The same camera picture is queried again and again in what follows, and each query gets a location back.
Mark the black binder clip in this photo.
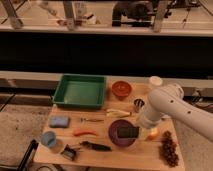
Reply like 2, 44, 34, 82
61, 145, 79, 161

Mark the green plastic tray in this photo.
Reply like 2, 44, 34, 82
53, 74, 106, 109

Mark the purple bowl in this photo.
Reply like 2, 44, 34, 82
108, 119, 138, 147

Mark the orange carrot toy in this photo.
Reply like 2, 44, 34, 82
72, 130, 98, 136

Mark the black stand bar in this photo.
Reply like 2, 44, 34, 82
17, 140, 38, 171

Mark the wooden cutting board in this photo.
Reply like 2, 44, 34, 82
34, 82, 185, 171

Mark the blue sponge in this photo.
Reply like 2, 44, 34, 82
49, 116, 69, 128

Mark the small metal cup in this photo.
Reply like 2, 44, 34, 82
134, 99, 145, 113

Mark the black marker tool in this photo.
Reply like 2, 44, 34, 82
79, 141, 111, 151

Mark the orange fruit toy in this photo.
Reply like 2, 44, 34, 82
146, 128, 159, 140

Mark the orange red bowl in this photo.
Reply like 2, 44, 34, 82
111, 81, 132, 100

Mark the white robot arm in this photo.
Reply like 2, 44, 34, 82
136, 76, 213, 142

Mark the small brown stick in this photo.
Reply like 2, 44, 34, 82
81, 118, 104, 122

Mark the brown grape bunch toy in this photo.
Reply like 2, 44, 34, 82
161, 131, 179, 167

